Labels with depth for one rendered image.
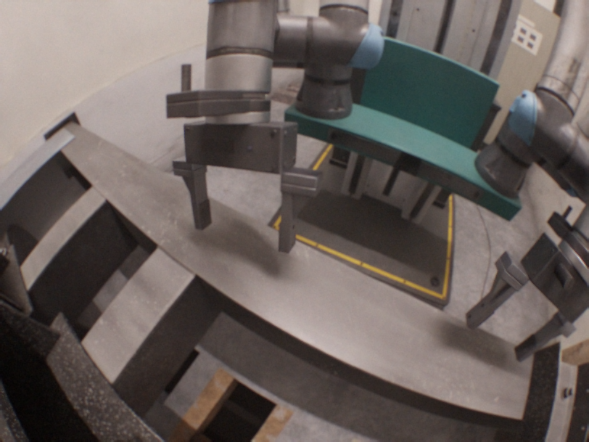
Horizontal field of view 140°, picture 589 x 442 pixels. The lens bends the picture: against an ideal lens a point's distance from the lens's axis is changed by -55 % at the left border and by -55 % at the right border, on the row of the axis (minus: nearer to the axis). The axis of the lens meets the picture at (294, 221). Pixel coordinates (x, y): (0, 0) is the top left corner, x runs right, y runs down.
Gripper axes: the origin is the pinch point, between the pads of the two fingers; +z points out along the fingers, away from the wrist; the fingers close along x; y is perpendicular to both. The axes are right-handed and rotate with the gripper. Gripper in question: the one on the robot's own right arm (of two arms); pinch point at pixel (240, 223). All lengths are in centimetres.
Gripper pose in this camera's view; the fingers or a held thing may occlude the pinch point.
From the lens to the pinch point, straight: 32.5
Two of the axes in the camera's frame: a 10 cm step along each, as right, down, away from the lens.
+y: 3.3, -4.3, 8.4
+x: -9.4, -2.0, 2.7
